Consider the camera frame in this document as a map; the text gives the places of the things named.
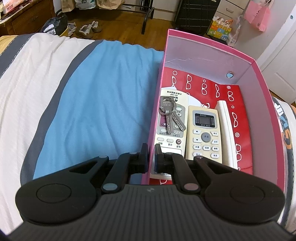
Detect slim cream remote control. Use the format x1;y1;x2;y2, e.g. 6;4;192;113
215;100;238;169

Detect black backpack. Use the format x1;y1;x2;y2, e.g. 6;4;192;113
40;13;68;36

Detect pink hanging bag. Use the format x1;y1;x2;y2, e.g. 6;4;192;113
243;0;274;32

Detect black clothes rack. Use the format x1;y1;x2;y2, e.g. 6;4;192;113
92;0;155;35

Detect grey sneakers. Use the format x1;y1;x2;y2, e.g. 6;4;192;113
67;21;102;39

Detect white door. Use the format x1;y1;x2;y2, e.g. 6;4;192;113
256;22;296;105

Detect silver key bunch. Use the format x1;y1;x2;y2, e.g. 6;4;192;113
159;96;186;135

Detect colourful gift bag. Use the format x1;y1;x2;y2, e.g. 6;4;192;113
207;16;233;42

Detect cream remote with screen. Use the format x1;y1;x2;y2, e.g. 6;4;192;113
185;105;222;163

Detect brown paper bag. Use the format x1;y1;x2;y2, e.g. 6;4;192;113
96;0;125;10

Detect large white remote control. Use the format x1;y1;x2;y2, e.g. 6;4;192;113
150;87;202;181

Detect pink storage box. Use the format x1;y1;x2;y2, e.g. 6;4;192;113
148;29;287;190

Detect wooden nightstand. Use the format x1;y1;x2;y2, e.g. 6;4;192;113
1;0;55;36

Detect red glasses-print paper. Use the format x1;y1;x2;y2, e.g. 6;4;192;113
154;67;253;174

